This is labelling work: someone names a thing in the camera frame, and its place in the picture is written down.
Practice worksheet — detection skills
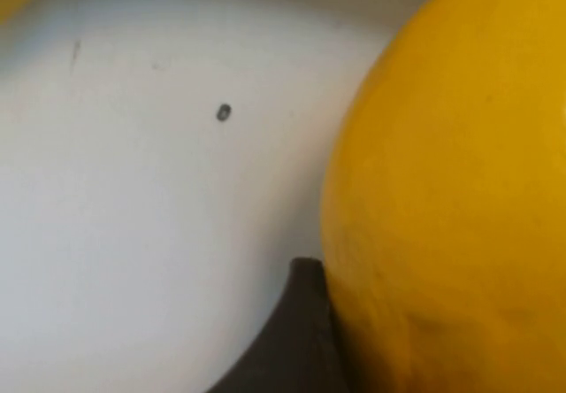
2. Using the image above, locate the orange-yellow mango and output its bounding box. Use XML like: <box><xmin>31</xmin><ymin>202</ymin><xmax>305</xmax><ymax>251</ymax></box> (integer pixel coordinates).
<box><xmin>318</xmin><ymin>0</ymin><xmax>566</xmax><ymax>393</ymax></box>

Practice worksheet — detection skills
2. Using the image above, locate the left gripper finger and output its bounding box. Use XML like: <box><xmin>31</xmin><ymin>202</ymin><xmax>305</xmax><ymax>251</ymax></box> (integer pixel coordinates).
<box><xmin>205</xmin><ymin>257</ymin><xmax>351</xmax><ymax>393</ymax></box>

